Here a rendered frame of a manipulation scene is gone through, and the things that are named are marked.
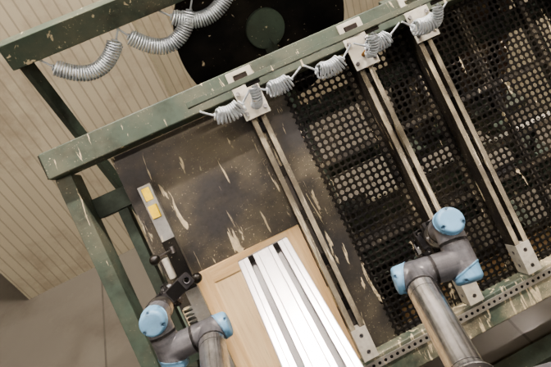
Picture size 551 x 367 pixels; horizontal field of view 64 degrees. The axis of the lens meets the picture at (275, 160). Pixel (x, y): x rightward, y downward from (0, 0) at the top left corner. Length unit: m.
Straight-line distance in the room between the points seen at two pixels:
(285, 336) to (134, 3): 1.50
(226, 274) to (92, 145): 0.68
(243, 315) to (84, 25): 1.26
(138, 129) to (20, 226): 2.47
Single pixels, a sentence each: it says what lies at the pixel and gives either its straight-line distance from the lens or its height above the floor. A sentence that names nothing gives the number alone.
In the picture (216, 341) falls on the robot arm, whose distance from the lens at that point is 1.26.
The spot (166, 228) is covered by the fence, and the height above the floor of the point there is 1.52.
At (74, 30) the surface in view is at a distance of 1.92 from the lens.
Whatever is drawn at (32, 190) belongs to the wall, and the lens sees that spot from 3.81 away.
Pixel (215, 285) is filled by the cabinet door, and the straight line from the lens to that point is 1.73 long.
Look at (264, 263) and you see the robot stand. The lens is 0.71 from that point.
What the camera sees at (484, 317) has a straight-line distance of 1.98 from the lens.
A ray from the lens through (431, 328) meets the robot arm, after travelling 1.09.
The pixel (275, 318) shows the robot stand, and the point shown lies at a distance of 0.65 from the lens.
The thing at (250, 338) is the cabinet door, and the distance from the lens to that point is 1.79.
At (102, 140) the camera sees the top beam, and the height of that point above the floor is 1.85.
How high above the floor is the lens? 2.55
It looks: 36 degrees down
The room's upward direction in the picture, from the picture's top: 21 degrees counter-clockwise
